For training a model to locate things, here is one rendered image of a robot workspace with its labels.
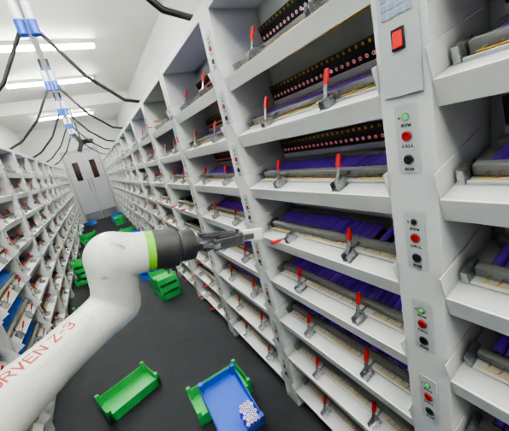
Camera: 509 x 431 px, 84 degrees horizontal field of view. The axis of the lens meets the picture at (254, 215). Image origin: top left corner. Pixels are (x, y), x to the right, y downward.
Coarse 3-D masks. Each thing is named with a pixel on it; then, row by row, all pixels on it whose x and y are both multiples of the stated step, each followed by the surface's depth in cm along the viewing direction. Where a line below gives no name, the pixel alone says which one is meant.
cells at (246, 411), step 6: (246, 402) 135; (240, 408) 133; (246, 408) 133; (252, 408) 133; (240, 414) 132; (246, 414) 131; (252, 414) 131; (246, 420) 129; (252, 420) 128; (258, 420) 130; (246, 426) 127
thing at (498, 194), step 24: (504, 96) 51; (480, 144) 55; (504, 144) 53; (456, 168) 52; (480, 168) 49; (504, 168) 46; (456, 192) 50; (480, 192) 47; (504, 192) 44; (456, 216) 50; (480, 216) 46; (504, 216) 43
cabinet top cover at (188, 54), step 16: (208, 0) 93; (224, 0) 93; (240, 0) 95; (256, 0) 97; (192, 16) 106; (192, 32) 112; (176, 48) 128; (192, 48) 128; (176, 64) 144; (192, 64) 150
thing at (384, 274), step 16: (288, 208) 121; (320, 208) 105; (336, 208) 97; (272, 224) 115; (272, 240) 108; (304, 240) 97; (304, 256) 94; (320, 256) 85; (336, 256) 82; (384, 256) 72; (352, 272) 76; (368, 272) 70; (384, 272) 68; (384, 288) 69
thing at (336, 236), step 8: (280, 224) 110; (288, 224) 107; (296, 224) 104; (288, 232) 105; (304, 232) 99; (312, 232) 95; (320, 232) 92; (328, 232) 89; (336, 232) 87; (336, 240) 87; (344, 240) 84; (352, 240) 81; (360, 240) 78; (368, 240) 77; (376, 240) 75; (376, 248) 75; (384, 248) 72; (392, 248) 70
